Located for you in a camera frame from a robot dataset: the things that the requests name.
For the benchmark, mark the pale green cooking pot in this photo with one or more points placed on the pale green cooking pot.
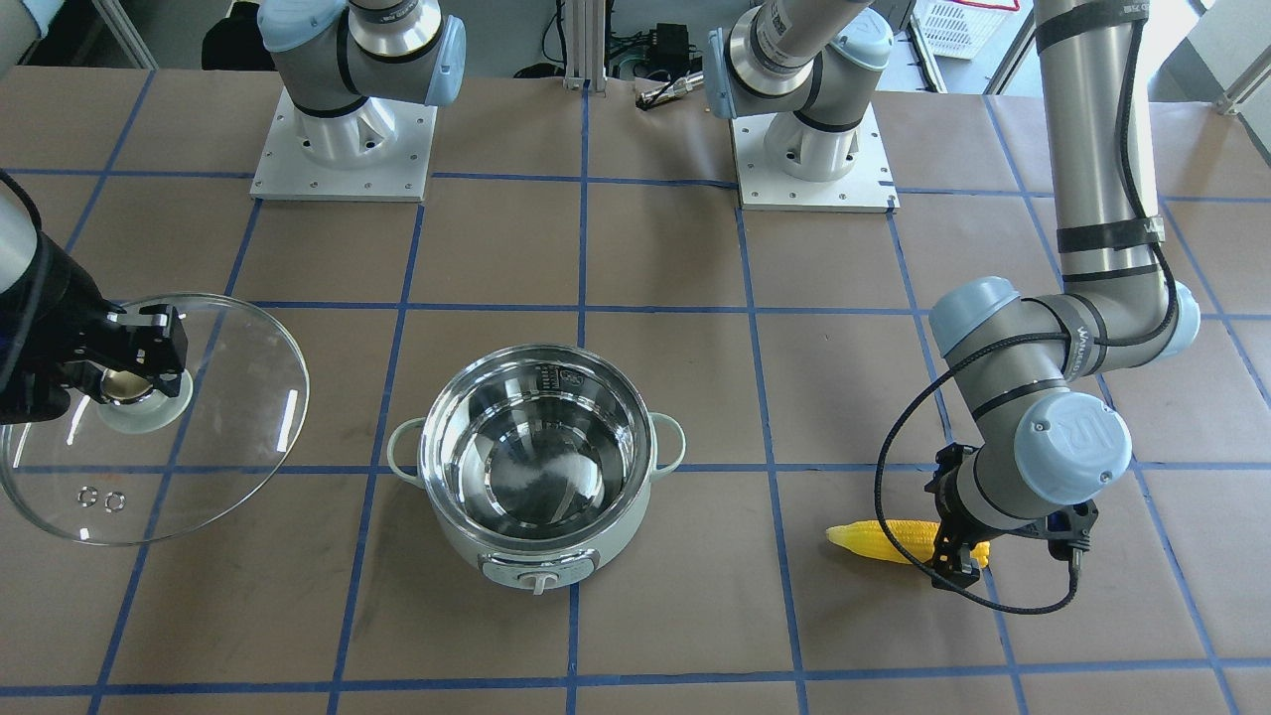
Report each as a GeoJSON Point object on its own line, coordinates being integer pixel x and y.
{"type": "Point", "coordinates": [538, 461]}

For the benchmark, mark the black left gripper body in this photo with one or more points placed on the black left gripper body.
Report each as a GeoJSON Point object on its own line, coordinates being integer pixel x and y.
{"type": "Point", "coordinates": [955, 544]}

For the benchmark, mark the yellow corn cob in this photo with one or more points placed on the yellow corn cob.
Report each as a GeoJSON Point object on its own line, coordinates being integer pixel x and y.
{"type": "Point", "coordinates": [866, 538]}

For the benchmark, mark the white plastic basket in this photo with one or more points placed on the white plastic basket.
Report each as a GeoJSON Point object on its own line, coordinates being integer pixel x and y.
{"type": "Point", "coordinates": [961, 29]}

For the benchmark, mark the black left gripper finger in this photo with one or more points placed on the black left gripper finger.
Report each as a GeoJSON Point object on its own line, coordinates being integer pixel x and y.
{"type": "Point", "coordinates": [954, 565]}

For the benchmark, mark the aluminium frame post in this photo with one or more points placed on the aluminium frame post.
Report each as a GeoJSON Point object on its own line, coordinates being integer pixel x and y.
{"type": "Point", "coordinates": [585, 44]}

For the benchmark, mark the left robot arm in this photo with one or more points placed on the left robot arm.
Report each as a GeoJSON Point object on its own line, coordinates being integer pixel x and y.
{"type": "Point", "coordinates": [1047, 451]}

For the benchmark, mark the black power adapter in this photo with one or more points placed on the black power adapter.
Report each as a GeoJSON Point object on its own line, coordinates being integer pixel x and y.
{"type": "Point", "coordinates": [670, 45]}

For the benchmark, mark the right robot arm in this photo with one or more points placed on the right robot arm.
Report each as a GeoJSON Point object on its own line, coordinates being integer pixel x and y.
{"type": "Point", "coordinates": [362, 81]}

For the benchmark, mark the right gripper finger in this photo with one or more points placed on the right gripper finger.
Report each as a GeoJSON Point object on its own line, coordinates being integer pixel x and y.
{"type": "Point", "coordinates": [151, 341]}

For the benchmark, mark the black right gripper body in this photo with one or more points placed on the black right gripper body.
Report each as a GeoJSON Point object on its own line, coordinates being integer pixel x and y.
{"type": "Point", "coordinates": [62, 316]}

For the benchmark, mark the glass pot lid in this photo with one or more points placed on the glass pot lid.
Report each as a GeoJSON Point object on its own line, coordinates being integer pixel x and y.
{"type": "Point", "coordinates": [142, 466]}

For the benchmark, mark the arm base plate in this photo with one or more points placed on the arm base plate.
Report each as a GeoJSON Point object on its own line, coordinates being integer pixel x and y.
{"type": "Point", "coordinates": [380, 153]}
{"type": "Point", "coordinates": [785, 166]}

